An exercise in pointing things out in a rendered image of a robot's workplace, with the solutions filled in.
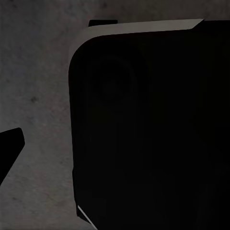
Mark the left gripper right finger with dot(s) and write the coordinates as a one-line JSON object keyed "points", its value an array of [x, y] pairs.
{"points": [[222, 142]]}

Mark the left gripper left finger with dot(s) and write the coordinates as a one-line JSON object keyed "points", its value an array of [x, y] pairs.
{"points": [[11, 144]]}

